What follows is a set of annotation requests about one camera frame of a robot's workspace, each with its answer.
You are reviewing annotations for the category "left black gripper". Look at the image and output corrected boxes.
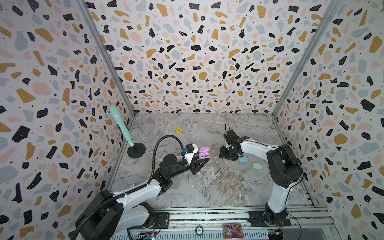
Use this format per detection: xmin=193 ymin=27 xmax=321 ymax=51
xmin=169 ymin=152 xmax=210 ymax=180

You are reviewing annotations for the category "pink earbud case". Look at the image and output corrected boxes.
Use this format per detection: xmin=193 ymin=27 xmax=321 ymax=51
xmin=199 ymin=147 xmax=211 ymax=159

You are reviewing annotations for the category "blue earbud case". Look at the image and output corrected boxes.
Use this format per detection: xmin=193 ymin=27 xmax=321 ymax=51
xmin=239 ymin=156 xmax=249 ymax=164

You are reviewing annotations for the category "mint green earbud case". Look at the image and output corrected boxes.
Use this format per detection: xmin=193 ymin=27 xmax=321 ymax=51
xmin=252 ymin=163 xmax=263 ymax=170

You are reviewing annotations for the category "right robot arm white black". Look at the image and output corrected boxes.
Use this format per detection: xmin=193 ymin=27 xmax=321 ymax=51
xmin=219 ymin=140 xmax=304 ymax=226

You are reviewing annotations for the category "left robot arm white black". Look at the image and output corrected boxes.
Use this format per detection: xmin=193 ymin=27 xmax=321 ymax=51
xmin=70 ymin=153 xmax=210 ymax=240

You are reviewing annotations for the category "black round microphone stand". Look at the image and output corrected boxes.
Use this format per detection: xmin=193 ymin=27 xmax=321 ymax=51
xmin=127 ymin=143 xmax=146 ymax=159

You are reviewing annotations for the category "round white badge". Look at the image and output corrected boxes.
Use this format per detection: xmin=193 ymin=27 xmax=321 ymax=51
xmin=195 ymin=226 xmax=204 ymax=236

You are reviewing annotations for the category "pink square card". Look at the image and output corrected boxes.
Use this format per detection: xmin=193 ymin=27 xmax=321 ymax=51
xmin=223 ymin=224 xmax=244 ymax=240

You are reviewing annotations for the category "mint green microphone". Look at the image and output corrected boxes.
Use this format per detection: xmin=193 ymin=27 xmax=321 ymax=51
xmin=109 ymin=106 xmax=135 ymax=147

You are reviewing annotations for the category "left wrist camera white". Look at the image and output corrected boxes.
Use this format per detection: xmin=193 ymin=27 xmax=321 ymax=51
xmin=182 ymin=144 xmax=199 ymax=165

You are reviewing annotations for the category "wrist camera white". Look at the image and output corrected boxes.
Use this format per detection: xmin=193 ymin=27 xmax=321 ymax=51
xmin=182 ymin=144 xmax=199 ymax=165
xmin=224 ymin=130 xmax=240 ymax=146

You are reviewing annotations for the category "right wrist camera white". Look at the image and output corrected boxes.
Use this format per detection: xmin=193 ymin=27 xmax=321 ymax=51
xmin=224 ymin=130 xmax=240 ymax=146

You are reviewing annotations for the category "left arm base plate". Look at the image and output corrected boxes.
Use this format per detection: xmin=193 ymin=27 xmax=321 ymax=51
xmin=131 ymin=212 xmax=170 ymax=231

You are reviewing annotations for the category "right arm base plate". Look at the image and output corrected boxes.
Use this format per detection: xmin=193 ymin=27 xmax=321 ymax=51
xmin=248 ymin=210 xmax=291 ymax=227

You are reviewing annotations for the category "black corrugated cable hose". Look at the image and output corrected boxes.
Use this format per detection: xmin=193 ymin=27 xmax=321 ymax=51
xmin=70 ymin=134 xmax=185 ymax=240

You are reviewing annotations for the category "left aluminium corner post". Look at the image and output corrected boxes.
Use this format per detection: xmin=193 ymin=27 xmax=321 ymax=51
xmin=75 ymin=0 xmax=135 ymax=118

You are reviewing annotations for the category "aluminium corner post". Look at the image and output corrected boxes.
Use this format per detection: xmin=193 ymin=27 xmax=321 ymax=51
xmin=75 ymin=0 xmax=135 ymax=118
xmin=273 ymin=0 xmax=344 ymax=118

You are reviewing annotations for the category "right aluminium corner post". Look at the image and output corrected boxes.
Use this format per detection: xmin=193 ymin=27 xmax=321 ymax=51
xmin=273 ymin=0 xmax=344 ymax=118

